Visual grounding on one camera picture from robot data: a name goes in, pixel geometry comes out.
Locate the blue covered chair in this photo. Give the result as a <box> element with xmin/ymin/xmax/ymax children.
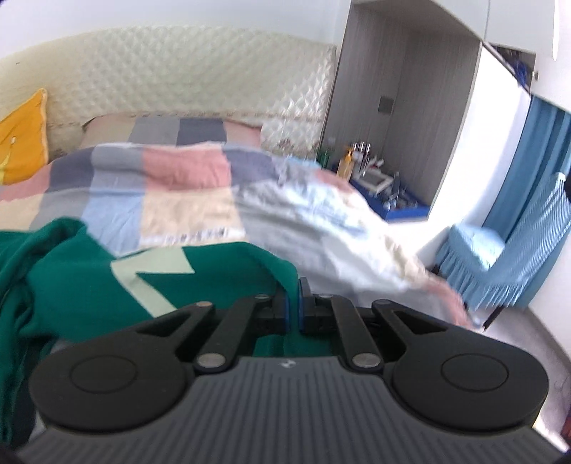
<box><xmin>435</xmin><ymin>172</ymin><xmax>571</xmax><ymax>311</ymax></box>

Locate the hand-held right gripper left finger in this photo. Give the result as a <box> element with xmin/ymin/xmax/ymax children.
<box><xmin>134</xmin><ymin>283</ymin><xmax>293</xmax><ymax>374</ymax></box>

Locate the blue curtain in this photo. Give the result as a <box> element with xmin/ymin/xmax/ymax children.
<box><xmin>484</xmin><ymin>96</ymin><xmax>571</xmax><ymax>242</ymax></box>

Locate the yellow bottle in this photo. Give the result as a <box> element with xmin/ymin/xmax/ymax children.
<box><xmin>337</xmin><ymin>149</ymin><xmax>355</xmax><ymax>179</ymax></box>

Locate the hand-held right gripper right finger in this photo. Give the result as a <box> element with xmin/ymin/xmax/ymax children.
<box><xmin>298</xmin><ymin>277</ymin><xmax>449</xmax><ymax>371</ymax></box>

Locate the cream quilted headboard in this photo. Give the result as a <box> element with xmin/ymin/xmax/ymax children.
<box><xmin>0</xmin><ymin>27</ymin><xmax>337</xmax><ymax>161</ymax></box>

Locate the patchwork checked duvet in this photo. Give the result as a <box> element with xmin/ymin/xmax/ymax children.
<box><xmin>0</xmin><ymin>114</ymin><xmax>476</xmax><ymax>331</ymax></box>

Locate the grey wood-grain wardrobe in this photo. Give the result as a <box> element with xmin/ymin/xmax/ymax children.
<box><xmin>319</xmin><ymin>0</ymin><xmax>485</xmax><ymax>219</ymax></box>

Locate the green hoodie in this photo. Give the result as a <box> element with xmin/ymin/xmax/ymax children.
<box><xmin>0</xmin><ymin>217</ymin><xmax>297</xmax><ymax>449</ymax></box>

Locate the yellow crown print pillow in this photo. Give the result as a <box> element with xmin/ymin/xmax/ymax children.
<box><xmin>0</xmin><ymin>88</ymin><xmax>49</xmax><ymax>185</ymax></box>

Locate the beige patchwork pillow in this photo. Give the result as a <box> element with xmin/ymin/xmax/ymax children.
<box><xmin>80</xmin><ymin>114</ymin><xmax>264</xmax><ymax>148</ymax></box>

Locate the white overhead cabinet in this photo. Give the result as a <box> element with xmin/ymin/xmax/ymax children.
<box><xmin>430</xmin><ymin>0</ymin><xmax>560</xmax><ymax>61</ymax></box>

